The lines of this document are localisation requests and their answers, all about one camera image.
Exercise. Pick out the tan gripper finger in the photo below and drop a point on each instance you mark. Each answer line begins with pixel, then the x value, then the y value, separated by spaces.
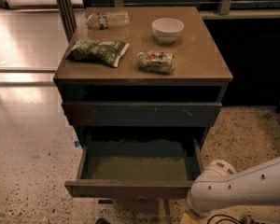
pixel 188 218

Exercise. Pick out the brown drawer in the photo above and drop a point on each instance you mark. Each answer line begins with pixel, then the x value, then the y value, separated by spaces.
pixel 142 114
pixel 137 170

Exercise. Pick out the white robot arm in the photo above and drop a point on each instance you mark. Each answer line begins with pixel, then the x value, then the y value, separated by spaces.
pixel 219 186

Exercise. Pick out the brown drawer cabinet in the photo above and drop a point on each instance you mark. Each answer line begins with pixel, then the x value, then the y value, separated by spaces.
pixel 200 74

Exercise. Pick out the dark object at floor edge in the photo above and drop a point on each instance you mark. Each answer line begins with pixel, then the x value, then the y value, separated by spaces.
pixel 102 221

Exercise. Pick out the blue tape piece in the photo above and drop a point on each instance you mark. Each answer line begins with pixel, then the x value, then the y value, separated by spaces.
pixel 77 143

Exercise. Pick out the crushed soda can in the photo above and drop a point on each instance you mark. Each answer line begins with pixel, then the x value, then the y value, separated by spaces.
pixel 156 62

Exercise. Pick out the white ceramic bowl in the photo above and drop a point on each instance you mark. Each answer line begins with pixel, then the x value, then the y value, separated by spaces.
pixel 167 30

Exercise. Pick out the green chip bag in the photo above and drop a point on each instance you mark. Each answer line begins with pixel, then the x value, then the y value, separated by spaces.
pixel 101 51

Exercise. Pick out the clear plastic water bottle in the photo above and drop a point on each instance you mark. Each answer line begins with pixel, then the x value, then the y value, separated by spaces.
pixel 106 20

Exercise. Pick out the dark metal post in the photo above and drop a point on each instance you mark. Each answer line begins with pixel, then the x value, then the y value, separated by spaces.
pixel 68 17

